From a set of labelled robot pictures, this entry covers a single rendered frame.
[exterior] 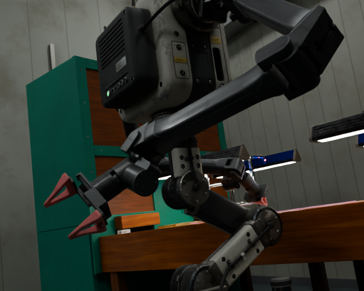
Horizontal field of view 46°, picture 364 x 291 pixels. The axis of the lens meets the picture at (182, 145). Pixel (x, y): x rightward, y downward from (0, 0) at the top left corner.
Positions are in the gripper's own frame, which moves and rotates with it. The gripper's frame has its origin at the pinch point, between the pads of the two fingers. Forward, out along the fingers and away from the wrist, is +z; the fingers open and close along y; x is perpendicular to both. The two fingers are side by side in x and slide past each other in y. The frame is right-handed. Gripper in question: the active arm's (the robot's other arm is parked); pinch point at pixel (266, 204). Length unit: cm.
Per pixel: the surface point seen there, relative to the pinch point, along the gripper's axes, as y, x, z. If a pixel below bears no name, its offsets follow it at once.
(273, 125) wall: 122, -223, 138
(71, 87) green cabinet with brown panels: 98, -47, -71
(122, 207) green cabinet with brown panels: 93, -7, -8
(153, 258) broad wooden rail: 52, 27, -5
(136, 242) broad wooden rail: 62, 21, -11
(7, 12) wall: 282, -203, -115
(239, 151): 15.2, -26.9, -9.7
